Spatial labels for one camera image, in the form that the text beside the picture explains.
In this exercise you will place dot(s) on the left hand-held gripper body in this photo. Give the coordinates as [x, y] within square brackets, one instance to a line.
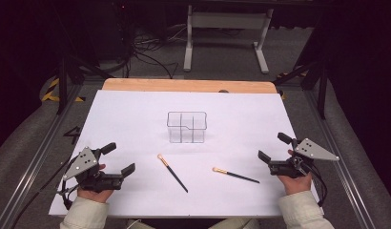
[88, 178]

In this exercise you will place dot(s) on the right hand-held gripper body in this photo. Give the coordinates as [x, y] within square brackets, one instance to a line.
[306, 152]

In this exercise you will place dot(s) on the black makeup brush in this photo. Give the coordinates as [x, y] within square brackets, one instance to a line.
[236, 175]
[173, 173]

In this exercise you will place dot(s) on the clear plastic organizer box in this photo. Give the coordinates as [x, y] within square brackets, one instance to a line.
[187, 127]

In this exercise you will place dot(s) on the person's left hand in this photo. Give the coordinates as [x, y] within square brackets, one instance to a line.
[94, 194]

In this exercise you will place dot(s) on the person's right hand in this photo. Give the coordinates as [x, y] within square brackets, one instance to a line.
[295, 185]

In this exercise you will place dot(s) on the white paper sheet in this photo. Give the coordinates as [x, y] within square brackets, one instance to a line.
[152, 197]

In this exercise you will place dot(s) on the black tape mark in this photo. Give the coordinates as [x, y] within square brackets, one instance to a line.
[74, 133]

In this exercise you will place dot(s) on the yellow black hazard tape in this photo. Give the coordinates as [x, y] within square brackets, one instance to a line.
[52, 92]
[283, 95]

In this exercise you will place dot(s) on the black tripod stand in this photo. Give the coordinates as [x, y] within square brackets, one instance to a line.
[322, 92]
[62, 86]

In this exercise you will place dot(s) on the person's legs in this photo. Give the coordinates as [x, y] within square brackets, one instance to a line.
[235, 224]

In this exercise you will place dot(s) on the aluminium rail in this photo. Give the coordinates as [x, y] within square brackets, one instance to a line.
[339, 171]
[34, 162]

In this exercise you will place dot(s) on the white metal table frame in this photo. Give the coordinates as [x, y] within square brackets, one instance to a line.
[228, 20]

